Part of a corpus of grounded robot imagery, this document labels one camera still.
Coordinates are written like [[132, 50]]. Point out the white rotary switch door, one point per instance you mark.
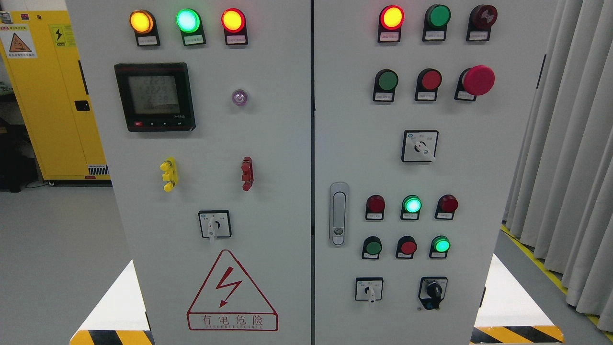
[[215, 224]]

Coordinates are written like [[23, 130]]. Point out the dark red indicator middle left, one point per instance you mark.
[[375, 208]]

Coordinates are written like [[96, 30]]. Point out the dark red indicator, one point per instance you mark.
[[375, 208], [446, 207]]

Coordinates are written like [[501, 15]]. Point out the small clear indicator lamp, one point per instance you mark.
[[239, 97]]

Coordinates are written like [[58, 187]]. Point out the green lit indicator middle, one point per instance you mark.
[[410, 208]]

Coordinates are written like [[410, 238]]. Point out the green lit indicator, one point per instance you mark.
[[190, 25], [410, 208]]

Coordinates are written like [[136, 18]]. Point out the grey left cabinet door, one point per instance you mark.
[[270, 222]]

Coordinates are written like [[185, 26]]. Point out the grey cabinet door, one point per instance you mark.
[[359, 142], [270, 222]]

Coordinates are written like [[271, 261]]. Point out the green push button upper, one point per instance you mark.
[[385, 83]]

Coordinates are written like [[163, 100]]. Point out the red push button lower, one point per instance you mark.
[[406, 247]]

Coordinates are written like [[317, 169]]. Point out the red push button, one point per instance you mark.
[[406, 247], [428, 82]]

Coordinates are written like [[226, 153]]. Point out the grey right cabinet door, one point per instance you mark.
[[359, 142]]

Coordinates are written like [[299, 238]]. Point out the dark red indicator middle right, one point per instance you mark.
[[446, 207]]

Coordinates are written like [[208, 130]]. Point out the green lit push button lower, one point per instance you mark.
[[440, 246]]

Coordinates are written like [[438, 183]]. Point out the red electrical hazard sticker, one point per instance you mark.
[[230, 300]]

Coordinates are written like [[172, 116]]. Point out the red push button upper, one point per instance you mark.
[[428, 82]]

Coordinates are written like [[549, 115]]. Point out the black digital power meter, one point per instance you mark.
[[156, 97]]

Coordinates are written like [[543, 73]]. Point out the red lit indicator left door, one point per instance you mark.
[[234, 24]]

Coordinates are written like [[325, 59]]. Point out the red lit indicator door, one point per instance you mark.
[[390, 23], [234, 24]]

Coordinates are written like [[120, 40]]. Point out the red lit indicator right door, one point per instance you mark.
[[390, 23]]

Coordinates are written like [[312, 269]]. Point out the green lit indicator top left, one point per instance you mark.
[[190, 25]]

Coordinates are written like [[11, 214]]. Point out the red mushroom emergency stop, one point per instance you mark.
[[474, 82]]

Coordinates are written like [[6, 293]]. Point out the green unlit indicator top right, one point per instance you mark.
[[435, 23]]

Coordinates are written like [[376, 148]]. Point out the amber indicator light top left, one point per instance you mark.
[[144, 26]]

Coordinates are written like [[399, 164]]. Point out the dark red buzzer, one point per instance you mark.
[[481, 20]]

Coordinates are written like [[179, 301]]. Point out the right striped cabinet base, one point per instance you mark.
[[508, 315]]

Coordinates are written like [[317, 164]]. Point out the striped cabinet base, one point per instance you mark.
[[508, 315], [120, 316]]

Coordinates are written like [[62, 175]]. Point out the grey curtain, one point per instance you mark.
[[560, 203]]

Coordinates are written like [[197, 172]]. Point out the left striped cabinet base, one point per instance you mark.
[[120, 316]]

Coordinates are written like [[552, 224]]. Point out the yellow safety cabinet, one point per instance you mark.
[[42, 61]]

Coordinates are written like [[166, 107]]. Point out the silver cabinet door handle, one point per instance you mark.
[[337, 212]]

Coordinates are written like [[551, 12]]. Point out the white rotary switch upper right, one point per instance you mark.
[[419, 146]]

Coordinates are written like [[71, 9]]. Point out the white rotary switch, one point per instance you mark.
[[419, 146], [369, 289]]

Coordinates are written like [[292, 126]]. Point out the white rotary switch lower right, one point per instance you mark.
[[369, 289]]

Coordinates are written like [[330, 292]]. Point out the black selector knob switch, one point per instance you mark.
[[432, 291]]

